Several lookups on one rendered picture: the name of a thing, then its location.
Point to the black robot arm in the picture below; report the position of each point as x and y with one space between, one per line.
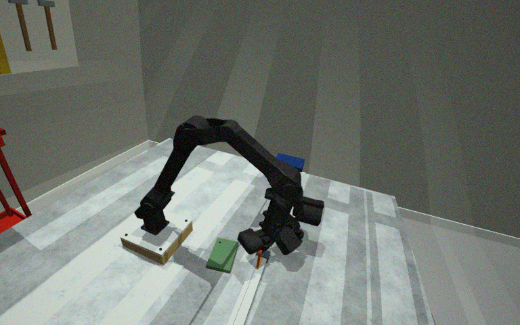
285 193

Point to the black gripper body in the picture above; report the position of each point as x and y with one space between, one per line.
253 241

